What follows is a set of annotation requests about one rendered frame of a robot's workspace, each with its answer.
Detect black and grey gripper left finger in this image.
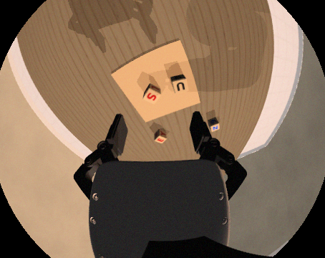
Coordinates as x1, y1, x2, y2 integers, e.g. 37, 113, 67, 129
74, 114, 128, 200

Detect tan flat mat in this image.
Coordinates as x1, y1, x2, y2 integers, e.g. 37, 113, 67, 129
111, 40, 200, 122

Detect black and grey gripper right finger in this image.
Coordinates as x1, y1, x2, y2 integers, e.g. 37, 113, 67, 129
190, 111, 247, 200

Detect tan block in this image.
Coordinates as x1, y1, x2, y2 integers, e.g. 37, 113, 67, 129
170, 75, 188, 94
143, 84, 161, 104
208, 118, 220, 132
154, 129, 167, 143

